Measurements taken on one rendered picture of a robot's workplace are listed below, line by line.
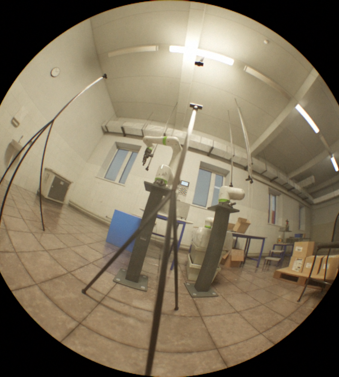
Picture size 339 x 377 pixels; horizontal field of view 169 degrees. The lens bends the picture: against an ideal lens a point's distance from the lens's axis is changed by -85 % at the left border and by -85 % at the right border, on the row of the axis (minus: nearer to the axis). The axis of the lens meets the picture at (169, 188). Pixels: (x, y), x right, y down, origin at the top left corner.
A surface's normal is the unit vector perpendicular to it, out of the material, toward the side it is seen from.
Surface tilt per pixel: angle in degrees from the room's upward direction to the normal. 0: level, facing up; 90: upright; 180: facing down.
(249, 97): 180
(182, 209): 90
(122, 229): 90
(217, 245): 90
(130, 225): 90
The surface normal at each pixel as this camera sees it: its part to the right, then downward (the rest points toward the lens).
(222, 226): 0.14, -0.27
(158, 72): -0.26, 0.92
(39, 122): 0.96, 0.27
